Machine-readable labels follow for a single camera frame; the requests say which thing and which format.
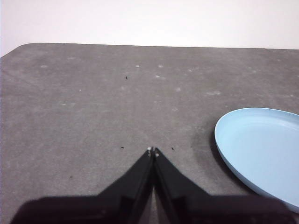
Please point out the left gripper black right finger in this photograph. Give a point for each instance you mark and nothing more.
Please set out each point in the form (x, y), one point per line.
(210, 210)

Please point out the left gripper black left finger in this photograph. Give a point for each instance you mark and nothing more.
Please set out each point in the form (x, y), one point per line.
(105, 207)

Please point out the blue round plate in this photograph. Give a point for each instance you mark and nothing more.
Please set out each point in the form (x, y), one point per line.
(261, 149)

